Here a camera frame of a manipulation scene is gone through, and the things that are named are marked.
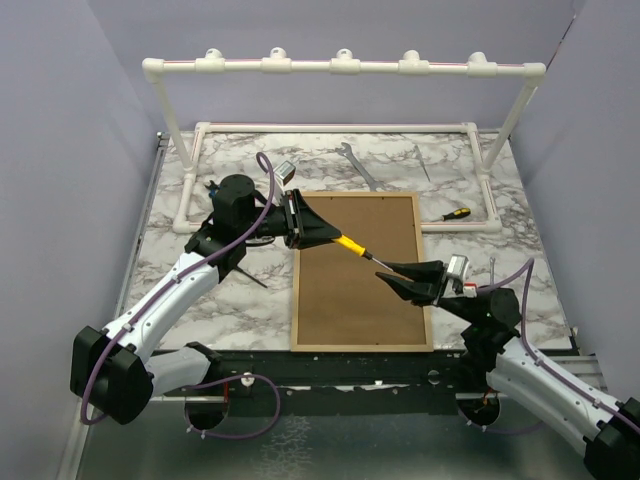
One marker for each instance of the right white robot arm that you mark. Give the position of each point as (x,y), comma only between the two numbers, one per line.
(498,356)

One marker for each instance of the large grey wrench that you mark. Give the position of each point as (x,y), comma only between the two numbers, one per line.
(346,151)

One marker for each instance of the black yellow screwdriver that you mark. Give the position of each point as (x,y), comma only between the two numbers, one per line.
(457,214)

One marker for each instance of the small yellow screwdriver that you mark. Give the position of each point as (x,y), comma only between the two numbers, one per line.
(359,250)

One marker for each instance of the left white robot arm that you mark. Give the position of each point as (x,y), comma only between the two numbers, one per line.
(112,369)

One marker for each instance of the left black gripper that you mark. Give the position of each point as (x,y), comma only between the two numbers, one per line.
(304,227)

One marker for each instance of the small silver wrench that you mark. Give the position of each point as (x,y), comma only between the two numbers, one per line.
(492,271)

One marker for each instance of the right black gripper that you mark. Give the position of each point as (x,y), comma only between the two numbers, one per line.
(421,281)

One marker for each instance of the wooden picture frame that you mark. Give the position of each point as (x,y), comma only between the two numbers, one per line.
(339,305)

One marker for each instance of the orange handled screwdriver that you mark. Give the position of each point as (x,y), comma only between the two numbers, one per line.
(251,277)

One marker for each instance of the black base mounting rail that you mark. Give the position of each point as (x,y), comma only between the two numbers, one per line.
(337,384)

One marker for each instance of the white PVC pipe rack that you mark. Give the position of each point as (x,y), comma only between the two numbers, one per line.
(344,63)

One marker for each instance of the blue handled pliers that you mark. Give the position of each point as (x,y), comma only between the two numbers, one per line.
(212,188)

